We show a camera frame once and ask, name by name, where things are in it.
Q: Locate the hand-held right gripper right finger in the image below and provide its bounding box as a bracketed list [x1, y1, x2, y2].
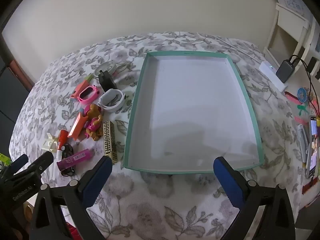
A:
[213, 156, 297, 240]

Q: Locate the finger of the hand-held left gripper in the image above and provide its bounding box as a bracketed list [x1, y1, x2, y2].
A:
[26, 151, 54, 178]
[6, 154, 29, 174]

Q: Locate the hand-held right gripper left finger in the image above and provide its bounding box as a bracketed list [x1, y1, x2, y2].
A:
[29, 156, 113, 240]

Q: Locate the cream plastic clip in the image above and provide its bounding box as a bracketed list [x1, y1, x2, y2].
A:
[42, 133, 58, 153]

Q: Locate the red bottle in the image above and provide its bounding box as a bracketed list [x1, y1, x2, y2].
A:
[55, 129, 69, 162]

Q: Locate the brown dog toy figure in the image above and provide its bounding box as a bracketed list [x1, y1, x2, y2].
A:
[84, 104, 104, 140]

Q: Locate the white smartwatch band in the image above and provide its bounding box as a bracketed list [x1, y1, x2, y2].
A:
[98, 88, 126, 112]

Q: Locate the pink smartwatch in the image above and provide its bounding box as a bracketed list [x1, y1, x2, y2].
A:
[78, 85, 100, 105]

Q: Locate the orange carrot-shaped cutter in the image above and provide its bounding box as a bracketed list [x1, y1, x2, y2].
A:
[70, 74, 94, 100]

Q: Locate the teal-edged white tray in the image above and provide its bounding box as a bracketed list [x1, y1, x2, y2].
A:
[123, 51, 264, 175]

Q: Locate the black power adapter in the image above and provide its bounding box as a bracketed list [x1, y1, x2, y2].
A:
[98, 70, 118, 92]

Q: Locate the round metal tin clear lid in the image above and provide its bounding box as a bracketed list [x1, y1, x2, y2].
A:
[94, 62, 117, 82]

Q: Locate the black small toy car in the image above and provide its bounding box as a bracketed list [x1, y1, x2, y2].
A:
[61, 143, 76, 177]

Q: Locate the magenta tube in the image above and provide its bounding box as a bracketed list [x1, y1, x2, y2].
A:
[56, 149, 93, 173]

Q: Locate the gold patterned box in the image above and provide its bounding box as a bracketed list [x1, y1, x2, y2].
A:
[101, 120, 118, 165]

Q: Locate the orange and blue plastic holder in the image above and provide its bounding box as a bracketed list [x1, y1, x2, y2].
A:
[67, 112, 89, 140]

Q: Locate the grey floral blanket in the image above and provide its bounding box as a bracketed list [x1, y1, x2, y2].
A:
[9, 31, 313, 240]

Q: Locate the dark cabinet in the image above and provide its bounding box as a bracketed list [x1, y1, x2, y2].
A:
[0, 62, 33, 140]

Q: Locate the red zigzag strip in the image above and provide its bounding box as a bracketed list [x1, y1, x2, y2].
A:
[302, 176, 319, 195]

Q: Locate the silver rectangular case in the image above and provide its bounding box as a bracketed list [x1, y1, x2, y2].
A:
[297, 124, 310, 163]

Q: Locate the smartphone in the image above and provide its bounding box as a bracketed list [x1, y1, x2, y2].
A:
[305, 116, 319, 179]

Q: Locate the green bow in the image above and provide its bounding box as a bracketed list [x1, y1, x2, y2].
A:
[297, 105, 310, 117]

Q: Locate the pink zigzag strip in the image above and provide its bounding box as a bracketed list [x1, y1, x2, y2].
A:
[285, 91, 304, 105]

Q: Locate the round blue badge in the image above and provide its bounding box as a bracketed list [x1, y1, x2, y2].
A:
[297, 87, 310, 103]

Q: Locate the white power strip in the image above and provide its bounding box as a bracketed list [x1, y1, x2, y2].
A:
[259, 61, 288, 92]

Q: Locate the white shelf unit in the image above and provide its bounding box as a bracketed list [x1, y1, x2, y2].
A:
[265, 2, 320, 63]

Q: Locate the brown wooden frame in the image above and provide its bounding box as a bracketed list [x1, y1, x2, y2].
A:
[0, 22, 35, 88]

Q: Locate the black cable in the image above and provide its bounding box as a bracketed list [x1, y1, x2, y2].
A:
[290, 54, 320, 120]

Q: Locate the white cable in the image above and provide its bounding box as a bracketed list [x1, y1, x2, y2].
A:
[217, 37, 263, 62]

